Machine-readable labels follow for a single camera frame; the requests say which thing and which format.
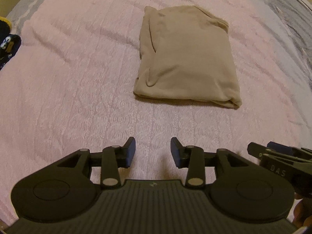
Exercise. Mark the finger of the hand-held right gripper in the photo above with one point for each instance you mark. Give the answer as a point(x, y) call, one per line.
point(256, 150)
point(280, 148)

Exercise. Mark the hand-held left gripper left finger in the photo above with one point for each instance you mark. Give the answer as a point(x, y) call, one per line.
point(131, 150)

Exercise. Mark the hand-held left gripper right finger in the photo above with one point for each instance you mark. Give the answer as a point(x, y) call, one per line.
point(174, 151)

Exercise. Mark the person's right hand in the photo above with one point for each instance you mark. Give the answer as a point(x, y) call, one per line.
point(303, 210)

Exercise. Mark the beige t-shirt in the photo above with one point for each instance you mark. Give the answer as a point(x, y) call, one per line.
point(190, 58)

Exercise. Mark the pink blanket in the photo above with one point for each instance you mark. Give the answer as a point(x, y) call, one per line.
point(73, 90)

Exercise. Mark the grey blanket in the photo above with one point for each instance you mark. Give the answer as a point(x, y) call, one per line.
point(287, 17)

